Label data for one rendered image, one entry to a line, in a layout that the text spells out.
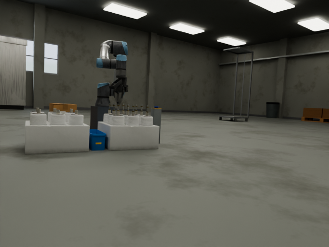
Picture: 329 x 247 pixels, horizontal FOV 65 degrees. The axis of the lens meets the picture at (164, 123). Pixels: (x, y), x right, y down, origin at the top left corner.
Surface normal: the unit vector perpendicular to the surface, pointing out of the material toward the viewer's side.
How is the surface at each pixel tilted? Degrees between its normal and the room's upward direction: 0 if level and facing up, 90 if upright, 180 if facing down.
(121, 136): 90
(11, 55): 90
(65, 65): 90
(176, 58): 90
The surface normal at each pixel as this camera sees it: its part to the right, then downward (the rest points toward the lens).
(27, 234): 0.05, -1.00
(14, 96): 0.60, 0.09
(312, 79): -0.80, 0.00
